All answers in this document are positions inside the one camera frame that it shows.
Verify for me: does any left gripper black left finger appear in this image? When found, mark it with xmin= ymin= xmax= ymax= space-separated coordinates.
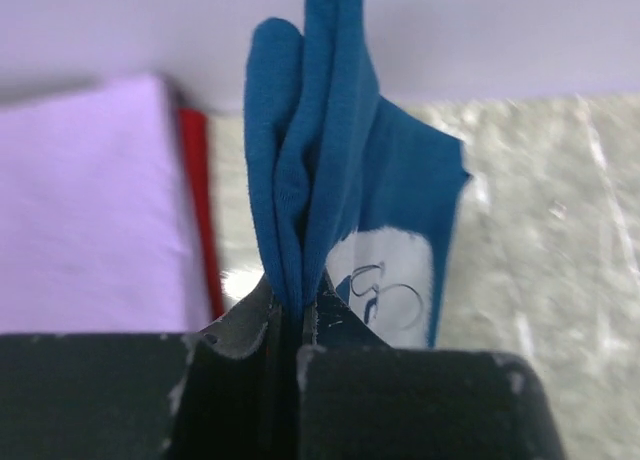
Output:
xmin=1 ymin=280 xmax=278 ymax=459

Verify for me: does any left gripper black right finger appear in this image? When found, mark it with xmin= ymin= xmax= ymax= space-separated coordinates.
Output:
xmin=297 ymin=279 xmax=566 ymax=459

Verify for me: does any dark blue t shirt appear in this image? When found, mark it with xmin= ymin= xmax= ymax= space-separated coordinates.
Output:
xmin=244 ymin=0 xmax=469 ymax=348

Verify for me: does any folded lavender t shirt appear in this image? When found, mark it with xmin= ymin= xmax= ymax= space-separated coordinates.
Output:
xmin=1 ymin=75 xmax=211 ymax=333

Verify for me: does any folded red t shirt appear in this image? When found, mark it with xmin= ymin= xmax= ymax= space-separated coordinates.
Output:
xmin=178 ymin=108 xmax=225 ymax=320

